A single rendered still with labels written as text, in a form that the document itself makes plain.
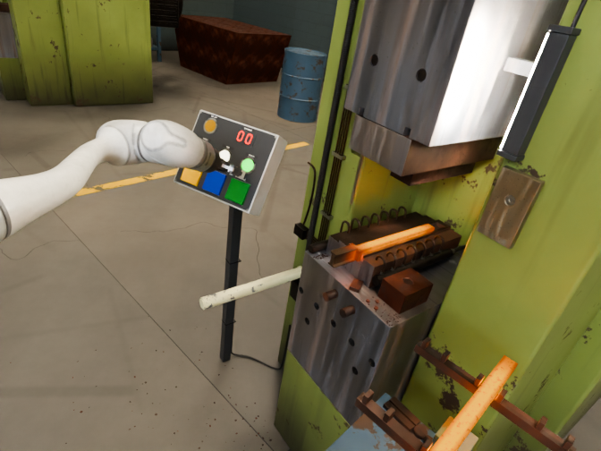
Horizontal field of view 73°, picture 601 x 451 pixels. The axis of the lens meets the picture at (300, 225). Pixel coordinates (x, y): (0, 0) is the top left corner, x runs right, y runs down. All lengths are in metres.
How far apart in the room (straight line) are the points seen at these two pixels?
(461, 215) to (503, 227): 0.50
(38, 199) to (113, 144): 0.35
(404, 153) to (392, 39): 0.26
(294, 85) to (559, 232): 4.97
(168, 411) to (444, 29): 1.73
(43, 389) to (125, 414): 0.38
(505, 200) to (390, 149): 0.29
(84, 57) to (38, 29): 0.49
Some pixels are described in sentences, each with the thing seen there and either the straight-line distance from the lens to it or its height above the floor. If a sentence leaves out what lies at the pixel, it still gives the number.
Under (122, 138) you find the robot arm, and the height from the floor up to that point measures 1.25.
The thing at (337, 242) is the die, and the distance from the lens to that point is 1.26.
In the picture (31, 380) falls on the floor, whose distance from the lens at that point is 2.23.
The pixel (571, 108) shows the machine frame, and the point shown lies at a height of 1.51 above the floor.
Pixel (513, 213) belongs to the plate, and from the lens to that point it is 1.04.
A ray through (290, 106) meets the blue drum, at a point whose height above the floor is 0.20.
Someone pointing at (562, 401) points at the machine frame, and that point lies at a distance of 1.74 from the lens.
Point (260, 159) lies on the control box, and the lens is 1.39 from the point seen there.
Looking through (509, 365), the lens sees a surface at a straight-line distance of 0.98.
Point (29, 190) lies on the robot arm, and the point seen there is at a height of 1.28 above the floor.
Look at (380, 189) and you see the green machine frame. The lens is 1.45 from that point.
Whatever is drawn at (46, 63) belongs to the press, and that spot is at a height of 0.47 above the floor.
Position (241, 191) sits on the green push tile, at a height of 1.01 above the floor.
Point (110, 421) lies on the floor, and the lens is 2.01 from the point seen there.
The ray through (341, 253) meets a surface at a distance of 1.14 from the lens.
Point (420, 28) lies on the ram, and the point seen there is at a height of 1.59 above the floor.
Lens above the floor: 1.64
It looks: 30 degrees down
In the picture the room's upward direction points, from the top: 10 degrees clockwise
